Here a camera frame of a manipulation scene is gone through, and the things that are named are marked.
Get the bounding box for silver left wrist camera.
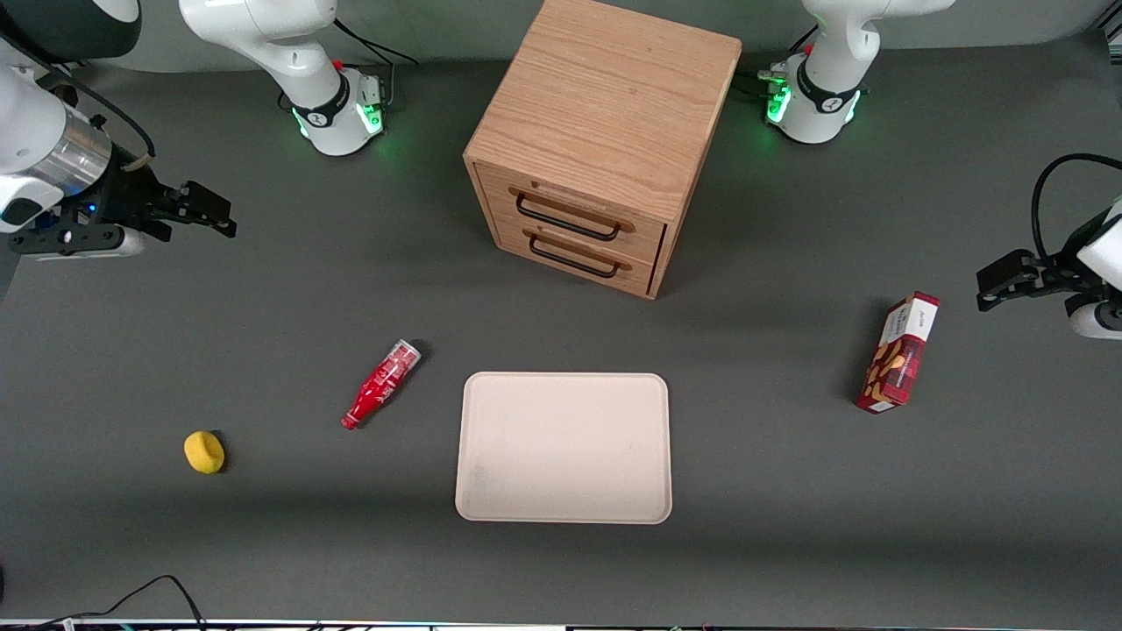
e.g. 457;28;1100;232
1066;294;1122;342

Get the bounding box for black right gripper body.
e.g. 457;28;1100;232
86;163;187;244

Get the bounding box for black left base cables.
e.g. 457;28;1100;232
735;25;820;99

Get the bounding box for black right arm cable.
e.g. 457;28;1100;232
35;70;158;173

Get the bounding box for black right base cable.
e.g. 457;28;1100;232
331;16;420;108

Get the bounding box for black cable at table edge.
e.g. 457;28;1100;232
0;574;209;631

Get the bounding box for black wire drawer handle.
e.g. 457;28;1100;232
515;192;622;243
528;233;621;280

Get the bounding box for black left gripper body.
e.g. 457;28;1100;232
1034;230;1098;295

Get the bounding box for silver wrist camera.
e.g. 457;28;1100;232
8;223;147;261
1066;294;1122;342

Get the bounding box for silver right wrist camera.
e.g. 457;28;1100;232
8;223;147;261

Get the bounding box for beige plastic tray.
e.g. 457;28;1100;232
455;372;673;525

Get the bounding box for wooden drawer cabinet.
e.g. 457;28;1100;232
463;0;743;301

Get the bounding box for yellow round sponge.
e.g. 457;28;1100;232
183;430;226;475

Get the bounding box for red snack box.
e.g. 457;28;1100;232
856;291;941;415

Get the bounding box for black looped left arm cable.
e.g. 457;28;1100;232
1031;152;1122;264

